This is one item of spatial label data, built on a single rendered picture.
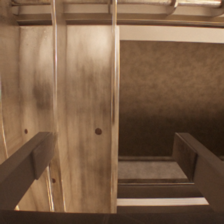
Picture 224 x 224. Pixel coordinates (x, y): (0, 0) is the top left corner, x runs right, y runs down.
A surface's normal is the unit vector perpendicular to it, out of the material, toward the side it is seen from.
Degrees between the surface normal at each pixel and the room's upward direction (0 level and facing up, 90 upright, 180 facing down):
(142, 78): 9
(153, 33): 0
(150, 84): 2
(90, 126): 5
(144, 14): 25
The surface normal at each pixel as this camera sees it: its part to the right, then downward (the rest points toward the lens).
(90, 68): 0.00, 0.04
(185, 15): 0.00, -0.18
